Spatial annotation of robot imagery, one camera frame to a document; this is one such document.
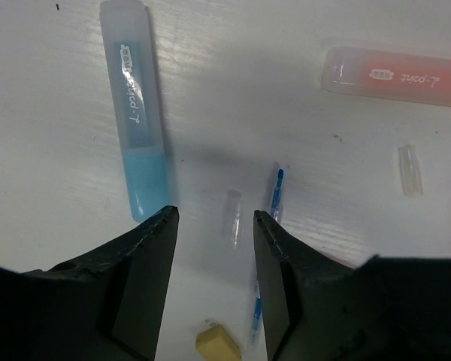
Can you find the yellow eraser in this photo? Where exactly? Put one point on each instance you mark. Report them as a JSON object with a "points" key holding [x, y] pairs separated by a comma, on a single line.
{"points": [[215, 344]]}

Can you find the small clear pen cap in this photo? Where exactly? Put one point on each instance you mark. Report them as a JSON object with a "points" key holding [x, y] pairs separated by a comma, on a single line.
{"points": [[232, 217]]}

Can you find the blue ballpoint pen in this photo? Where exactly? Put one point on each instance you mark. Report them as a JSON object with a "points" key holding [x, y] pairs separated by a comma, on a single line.
{"points": [[275, 251]]}

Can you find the blue highlighter pen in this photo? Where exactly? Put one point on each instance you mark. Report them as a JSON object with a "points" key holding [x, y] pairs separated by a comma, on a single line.
{"points": [[130, 56]]}

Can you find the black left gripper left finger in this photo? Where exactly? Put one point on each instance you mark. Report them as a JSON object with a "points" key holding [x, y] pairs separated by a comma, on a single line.
{"points": [[106, 304]]}

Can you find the pink orange highlighter pen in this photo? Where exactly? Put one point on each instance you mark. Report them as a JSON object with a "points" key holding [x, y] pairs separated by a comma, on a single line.
{"points": [[388, 75]]}

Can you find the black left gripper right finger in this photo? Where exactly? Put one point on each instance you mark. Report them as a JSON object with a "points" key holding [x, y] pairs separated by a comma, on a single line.
{"points": [[315, 308]]}

